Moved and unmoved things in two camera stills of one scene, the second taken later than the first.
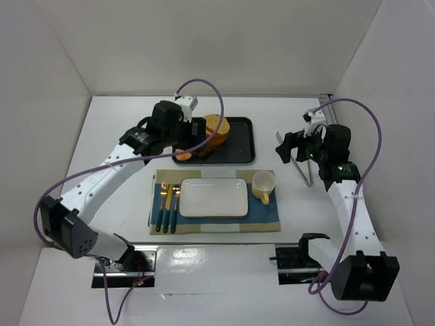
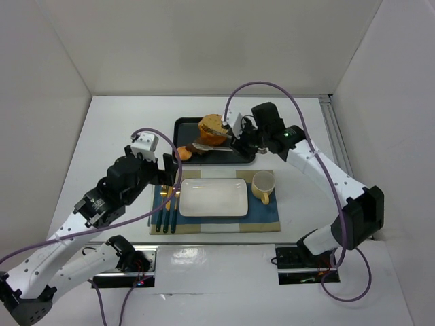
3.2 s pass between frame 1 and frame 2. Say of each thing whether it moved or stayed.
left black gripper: moved
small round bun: stayed
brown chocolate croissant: moved
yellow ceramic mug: stayed
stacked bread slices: stayed
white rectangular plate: stayed
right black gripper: moved
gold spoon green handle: stayed
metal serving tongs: moved
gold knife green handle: stayed
